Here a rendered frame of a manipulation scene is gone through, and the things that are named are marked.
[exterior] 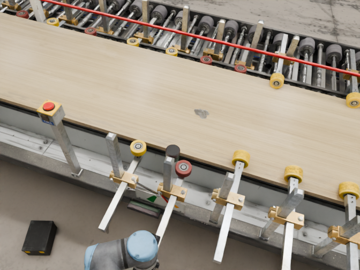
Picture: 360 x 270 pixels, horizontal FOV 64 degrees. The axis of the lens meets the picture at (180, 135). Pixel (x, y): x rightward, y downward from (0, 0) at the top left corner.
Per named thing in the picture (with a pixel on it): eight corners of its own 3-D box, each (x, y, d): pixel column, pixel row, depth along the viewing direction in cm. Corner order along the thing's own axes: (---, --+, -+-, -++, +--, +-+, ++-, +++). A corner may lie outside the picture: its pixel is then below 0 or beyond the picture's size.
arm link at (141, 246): (122, 232, 89) (154, 225, 91) (126, 245, 99) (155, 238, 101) (126, 263, 84) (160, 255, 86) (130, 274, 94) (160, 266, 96)
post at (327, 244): (313, 261, 142) (368, 225, 104) (306, 259, 143) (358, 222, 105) (313, 254, 144) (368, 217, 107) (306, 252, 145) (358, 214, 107)
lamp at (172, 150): (174, 183, 134) (177, 157, 117) (163, 179, 135) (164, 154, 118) (178, 173, 138) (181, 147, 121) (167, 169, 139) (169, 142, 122)
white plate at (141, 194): (184, 214, 146) (185, 205, 138) (135, 197, 150) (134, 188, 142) (184, 212, 146) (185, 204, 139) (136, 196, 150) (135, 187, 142)
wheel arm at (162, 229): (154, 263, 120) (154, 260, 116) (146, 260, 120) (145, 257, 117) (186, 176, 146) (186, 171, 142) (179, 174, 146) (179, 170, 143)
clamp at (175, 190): (183, 202, 137) (184, 198, 133) (156, 194, 139) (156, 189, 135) (187, 192, 140) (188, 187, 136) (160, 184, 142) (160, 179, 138)
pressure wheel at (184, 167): (187, 187, 145) (189, 175, 136) (172, 182, 146) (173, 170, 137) (192, 173, 149) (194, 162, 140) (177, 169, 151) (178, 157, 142)
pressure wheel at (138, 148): (149, 160, 153) (149, 148, 144) (135, 166, 150) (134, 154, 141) (142, 149, 157) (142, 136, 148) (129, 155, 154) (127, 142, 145)
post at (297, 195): (265, 240, 142) (305, 197, 104) (259, 238, 142) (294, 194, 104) (267, 233, 144) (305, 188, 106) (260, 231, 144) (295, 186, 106)
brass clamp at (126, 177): (134, 190, 142) (133, 185, 138) (109, 181, 144) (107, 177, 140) (139, 179, 146) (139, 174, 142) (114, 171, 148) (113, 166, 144)
